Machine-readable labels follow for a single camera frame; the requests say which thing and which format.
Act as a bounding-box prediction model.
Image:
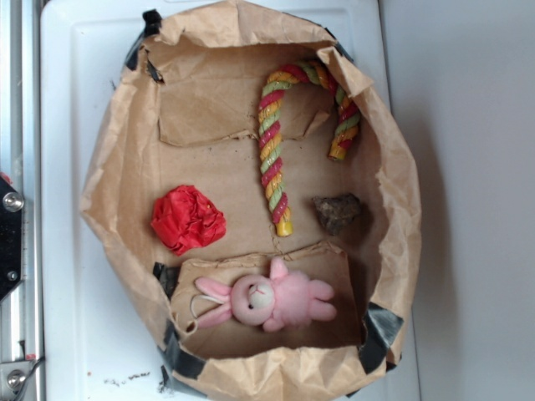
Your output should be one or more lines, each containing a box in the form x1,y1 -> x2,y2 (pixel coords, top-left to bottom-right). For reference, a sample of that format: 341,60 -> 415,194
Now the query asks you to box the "pink plush bunny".
195,257 -> 337,332

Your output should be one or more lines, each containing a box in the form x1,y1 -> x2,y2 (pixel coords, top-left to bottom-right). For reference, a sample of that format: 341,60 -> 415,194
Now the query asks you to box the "multicolour rope candy cane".
257,59 -> 361,237

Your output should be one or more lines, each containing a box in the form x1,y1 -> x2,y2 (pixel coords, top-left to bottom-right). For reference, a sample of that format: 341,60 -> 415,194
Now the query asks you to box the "brown rock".
312,193 -> 361,236

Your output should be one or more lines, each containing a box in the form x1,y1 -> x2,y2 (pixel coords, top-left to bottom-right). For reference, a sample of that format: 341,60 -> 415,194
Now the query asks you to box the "red crumpled paper ball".
150,185 -> 227,256

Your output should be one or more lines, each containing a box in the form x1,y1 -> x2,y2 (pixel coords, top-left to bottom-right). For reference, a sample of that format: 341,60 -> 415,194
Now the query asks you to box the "brown paper bag tray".
80,1 -> 421,400

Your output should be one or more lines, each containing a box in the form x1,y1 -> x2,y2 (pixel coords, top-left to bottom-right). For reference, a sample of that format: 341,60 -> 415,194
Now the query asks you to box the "silver aluminium frame rail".
1,1 -> 45,400

